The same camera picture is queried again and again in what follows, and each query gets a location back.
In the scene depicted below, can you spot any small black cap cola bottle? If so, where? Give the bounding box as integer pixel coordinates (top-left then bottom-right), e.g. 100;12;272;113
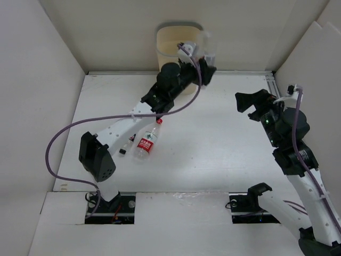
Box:
119;133;136;155

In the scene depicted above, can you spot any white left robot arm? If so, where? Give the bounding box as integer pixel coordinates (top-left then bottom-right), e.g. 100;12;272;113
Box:
79;58;216;212

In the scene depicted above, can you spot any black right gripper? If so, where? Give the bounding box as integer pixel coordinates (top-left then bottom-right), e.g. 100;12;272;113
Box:
234;88;288;147

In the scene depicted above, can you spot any beige plastic waste bin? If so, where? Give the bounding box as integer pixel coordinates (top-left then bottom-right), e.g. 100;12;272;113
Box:
155;21;203;95

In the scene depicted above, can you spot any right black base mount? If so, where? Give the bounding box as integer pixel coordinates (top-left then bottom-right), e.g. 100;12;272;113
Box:
225;182;280;224

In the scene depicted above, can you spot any red label water bottle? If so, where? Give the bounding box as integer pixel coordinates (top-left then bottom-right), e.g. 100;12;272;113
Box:
134;118;163;161

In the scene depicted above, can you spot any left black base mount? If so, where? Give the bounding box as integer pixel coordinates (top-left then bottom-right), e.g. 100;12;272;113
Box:
85;193;136;225

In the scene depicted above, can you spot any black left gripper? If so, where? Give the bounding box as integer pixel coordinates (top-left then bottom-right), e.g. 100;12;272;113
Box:
170;58;215;100

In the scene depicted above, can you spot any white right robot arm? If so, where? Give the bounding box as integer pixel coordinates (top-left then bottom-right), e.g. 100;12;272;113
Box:
230;85;340;255

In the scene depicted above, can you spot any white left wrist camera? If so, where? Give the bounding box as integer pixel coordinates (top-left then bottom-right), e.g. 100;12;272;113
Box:
177;41;199;62

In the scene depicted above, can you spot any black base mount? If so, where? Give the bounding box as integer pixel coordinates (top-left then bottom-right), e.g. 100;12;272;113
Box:
225;182;280;224
85;193;136;225

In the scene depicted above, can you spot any clear bottle silver label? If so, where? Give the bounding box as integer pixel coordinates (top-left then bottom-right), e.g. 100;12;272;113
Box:
197;30;217;66

